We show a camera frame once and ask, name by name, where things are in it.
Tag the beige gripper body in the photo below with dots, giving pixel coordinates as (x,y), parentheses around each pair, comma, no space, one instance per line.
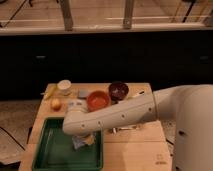
(88,139)

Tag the blue grey sponge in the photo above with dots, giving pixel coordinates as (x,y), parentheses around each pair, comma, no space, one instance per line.
(78,142)

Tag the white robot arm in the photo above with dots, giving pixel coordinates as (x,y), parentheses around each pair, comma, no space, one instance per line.
(190,105)

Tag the green plastic tray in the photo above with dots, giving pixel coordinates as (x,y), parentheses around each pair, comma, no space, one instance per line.
(55,150)

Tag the metal fork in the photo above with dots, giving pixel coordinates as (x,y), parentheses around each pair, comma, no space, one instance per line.
(117,129)

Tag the orange bowl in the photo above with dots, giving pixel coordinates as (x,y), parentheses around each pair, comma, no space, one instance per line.
(97,100)

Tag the grey square block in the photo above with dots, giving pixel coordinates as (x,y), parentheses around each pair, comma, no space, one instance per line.
(82,93)

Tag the yellow orange fruit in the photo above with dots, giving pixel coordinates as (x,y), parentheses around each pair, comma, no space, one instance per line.
(56,104)

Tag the dark red bowl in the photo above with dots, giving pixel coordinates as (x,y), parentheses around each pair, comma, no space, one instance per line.
(118,90)

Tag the white cup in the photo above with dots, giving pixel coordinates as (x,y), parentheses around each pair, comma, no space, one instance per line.
(64,87)

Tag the yellow banana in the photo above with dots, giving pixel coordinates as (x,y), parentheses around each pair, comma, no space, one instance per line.
(49,92)

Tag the white utensil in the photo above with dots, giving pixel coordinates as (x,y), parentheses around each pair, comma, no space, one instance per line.
(138,94)

